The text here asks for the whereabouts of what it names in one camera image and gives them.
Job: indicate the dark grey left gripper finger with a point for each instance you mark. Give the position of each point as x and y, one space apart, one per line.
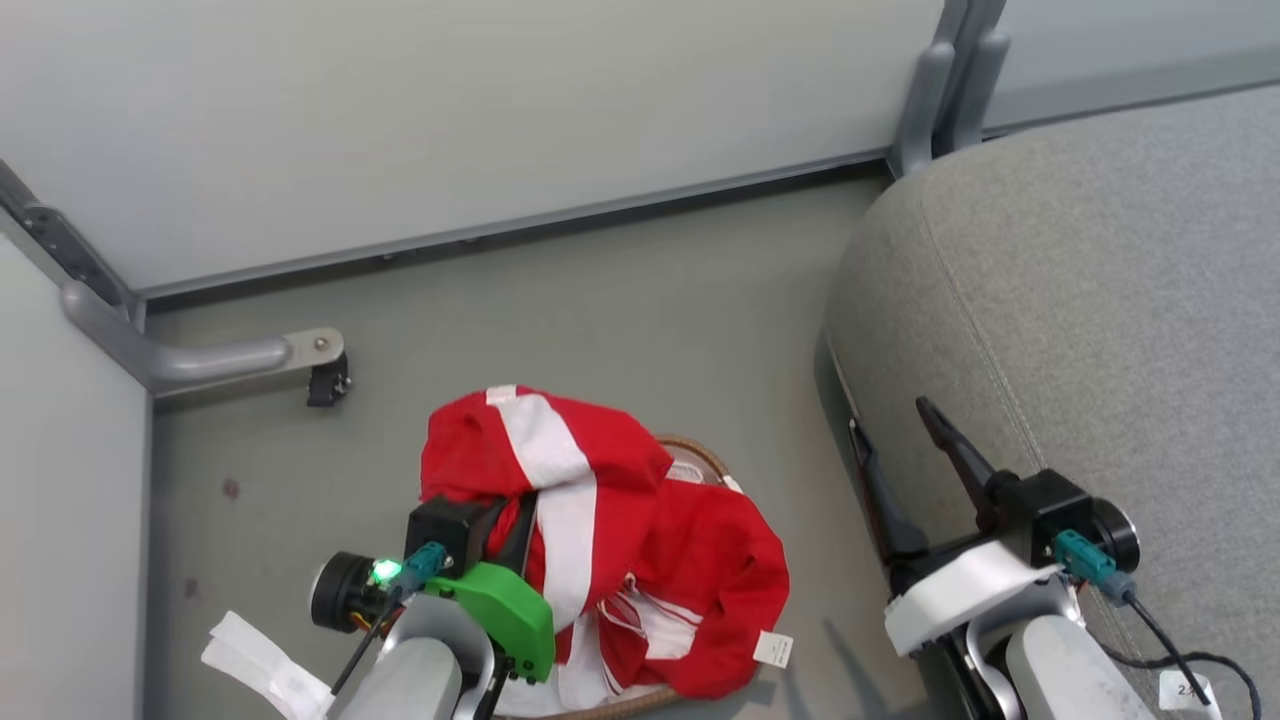
520 535

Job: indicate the white basket with brown rim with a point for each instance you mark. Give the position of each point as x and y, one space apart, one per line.
700 455

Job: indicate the grey corner partition post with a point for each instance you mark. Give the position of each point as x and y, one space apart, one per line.
60 240

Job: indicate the black caster wheel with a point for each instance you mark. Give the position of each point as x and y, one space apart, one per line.
328 382

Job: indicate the grey double partition post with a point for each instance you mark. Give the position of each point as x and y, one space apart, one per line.
950 70

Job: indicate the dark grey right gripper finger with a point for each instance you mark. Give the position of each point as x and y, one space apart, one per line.
955 445
885 505

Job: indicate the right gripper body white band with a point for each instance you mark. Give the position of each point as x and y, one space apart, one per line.
1040 520

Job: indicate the red and white clothing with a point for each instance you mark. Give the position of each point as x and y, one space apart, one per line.
690 560

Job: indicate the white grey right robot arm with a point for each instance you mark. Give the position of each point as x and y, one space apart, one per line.
1060 660

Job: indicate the grey fabric sofa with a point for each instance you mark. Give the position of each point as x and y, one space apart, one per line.
1100 300

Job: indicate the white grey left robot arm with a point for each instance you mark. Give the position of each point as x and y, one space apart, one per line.
420 670

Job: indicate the grey partition foot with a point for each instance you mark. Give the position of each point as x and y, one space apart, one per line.
200 355

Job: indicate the white paper tag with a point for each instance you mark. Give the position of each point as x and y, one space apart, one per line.
265 665

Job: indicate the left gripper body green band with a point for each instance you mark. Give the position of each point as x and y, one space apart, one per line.
500 610

